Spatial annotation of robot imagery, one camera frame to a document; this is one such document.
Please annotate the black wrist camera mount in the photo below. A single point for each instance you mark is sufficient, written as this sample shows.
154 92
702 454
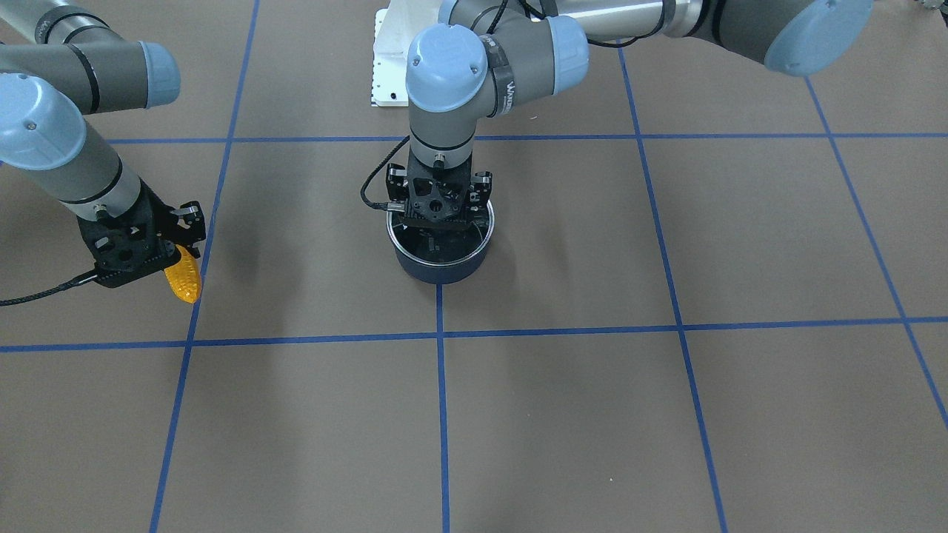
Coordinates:
481 187

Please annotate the yellow corn cob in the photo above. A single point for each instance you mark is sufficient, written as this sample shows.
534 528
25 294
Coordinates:
184 276

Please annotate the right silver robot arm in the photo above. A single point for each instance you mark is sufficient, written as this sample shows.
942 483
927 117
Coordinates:
76 66

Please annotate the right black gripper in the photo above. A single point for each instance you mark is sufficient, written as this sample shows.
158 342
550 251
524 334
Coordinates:
158 216

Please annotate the dark blue pot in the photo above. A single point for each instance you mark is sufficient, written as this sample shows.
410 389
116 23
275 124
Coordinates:
439 275

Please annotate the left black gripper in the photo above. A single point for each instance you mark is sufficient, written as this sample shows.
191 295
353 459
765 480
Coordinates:
479 189

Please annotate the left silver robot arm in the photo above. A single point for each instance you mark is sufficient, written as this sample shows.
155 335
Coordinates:
483 58

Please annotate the glass pot lid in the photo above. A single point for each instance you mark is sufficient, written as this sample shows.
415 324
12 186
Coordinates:
443 247

